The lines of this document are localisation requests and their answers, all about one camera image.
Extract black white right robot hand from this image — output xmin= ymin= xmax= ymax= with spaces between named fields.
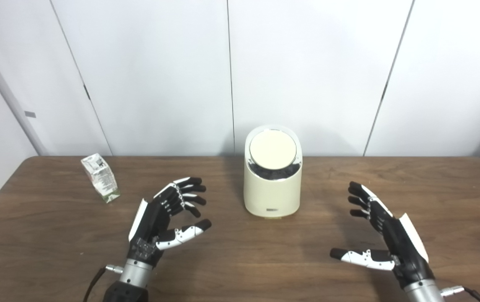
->
xmin=330 ymin=181 xmax=435 ymax=290

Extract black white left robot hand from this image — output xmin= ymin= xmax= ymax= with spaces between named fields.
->
xmin=127 ymin=176 xmax=213 ymax=267

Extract white green milk carton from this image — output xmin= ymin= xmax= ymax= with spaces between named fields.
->
xmin=81 ymin=153 xmax=121 ymax=204

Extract cream round bin lid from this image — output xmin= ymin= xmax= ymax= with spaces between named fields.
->
xmin=249 ymin=129 xmax=298 ymax=170

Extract cream-colored bin body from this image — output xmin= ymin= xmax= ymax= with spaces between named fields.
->
xmin=243 ymin=125 xmax=303 ymax=219

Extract black bin liner bag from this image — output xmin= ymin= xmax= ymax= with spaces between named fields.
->
xmin=248 ymin=161 xmax=301 ymax=181

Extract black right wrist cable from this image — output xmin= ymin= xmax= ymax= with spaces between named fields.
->
xmin=441 ymin=285 xmax=480 ymax=302

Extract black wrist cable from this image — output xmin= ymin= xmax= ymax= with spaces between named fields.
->
xmin=83 ymin=264 xmax=124 ymax=302
xmin=441 ymin=285 xmax=480 ymax=302

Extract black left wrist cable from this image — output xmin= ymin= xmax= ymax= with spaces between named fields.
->
xmin=83 ymin=264 xmax=124 ymax=302

